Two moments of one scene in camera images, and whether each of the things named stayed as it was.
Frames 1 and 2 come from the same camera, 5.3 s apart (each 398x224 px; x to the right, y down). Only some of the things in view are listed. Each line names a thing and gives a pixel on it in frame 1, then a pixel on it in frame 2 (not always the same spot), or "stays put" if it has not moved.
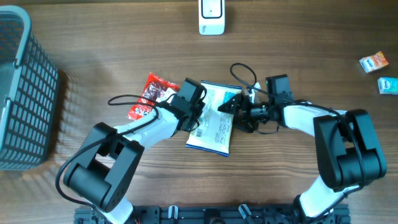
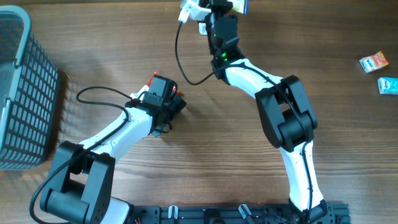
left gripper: x=200 y=107 → x=176 y=104
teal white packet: x=388 y=85 stays put
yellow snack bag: x=214 y=129 → x=241 y=6
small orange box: x=374 y=61 stays put
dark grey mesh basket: x=28 y=94 stays put
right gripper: x=249 y=125 → x=217 y=5
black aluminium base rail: x=209 y=214 stays put
